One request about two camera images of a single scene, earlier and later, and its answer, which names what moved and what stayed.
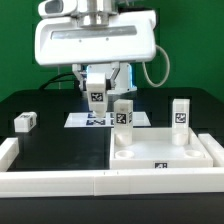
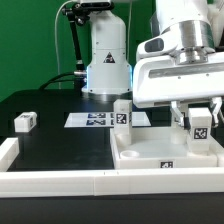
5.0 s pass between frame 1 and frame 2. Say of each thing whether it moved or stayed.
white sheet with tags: stayed
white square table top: moved
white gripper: moved
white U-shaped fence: stayed
